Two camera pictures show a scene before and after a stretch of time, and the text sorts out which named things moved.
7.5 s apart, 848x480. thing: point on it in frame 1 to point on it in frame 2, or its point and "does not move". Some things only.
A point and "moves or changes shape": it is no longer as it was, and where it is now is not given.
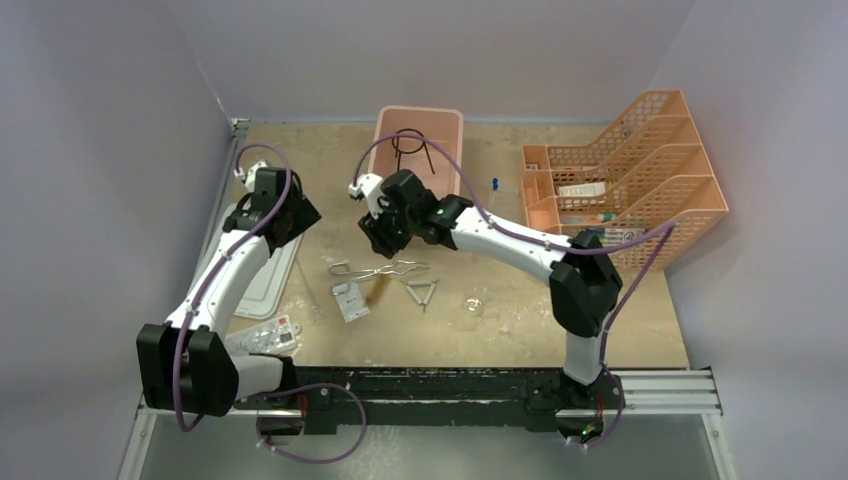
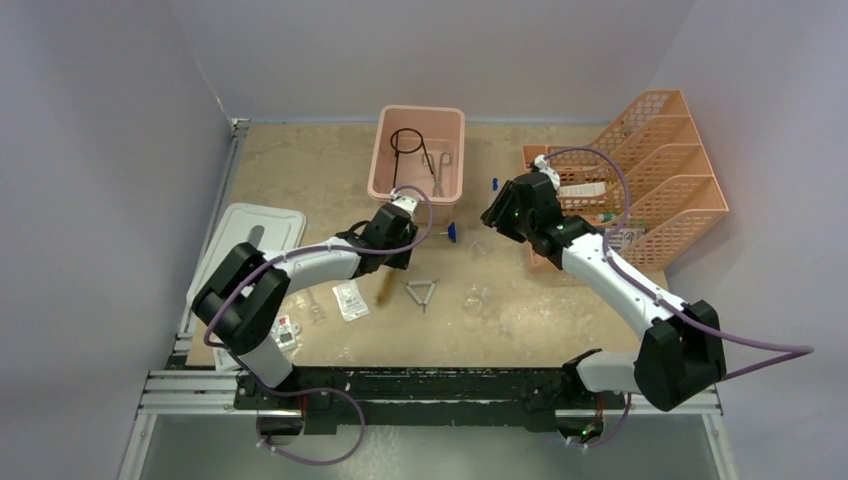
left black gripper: (306, 216) to (399, 261)
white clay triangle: (421, 291) does not move
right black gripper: (384, 242) to (497, 216)
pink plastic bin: (443, 126) does not move
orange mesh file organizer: (646, 171) does not move
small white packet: (350, 301) does not move
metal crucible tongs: (343, 268) moves or changes shape
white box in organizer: (564, 191) does not move
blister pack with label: (273, 337) does not move
